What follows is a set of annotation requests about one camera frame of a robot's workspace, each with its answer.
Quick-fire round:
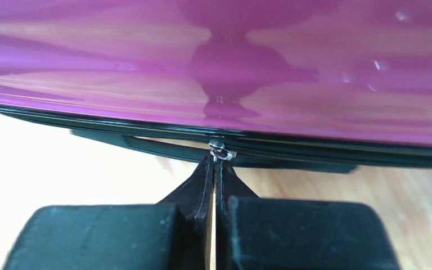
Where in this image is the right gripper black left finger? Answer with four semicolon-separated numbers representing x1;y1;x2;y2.
3;156;214;269

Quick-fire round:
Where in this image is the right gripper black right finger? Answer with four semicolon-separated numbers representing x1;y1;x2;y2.
214;161;401;269

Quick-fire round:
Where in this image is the silver zipper pull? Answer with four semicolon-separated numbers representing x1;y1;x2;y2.
208;139;237;163

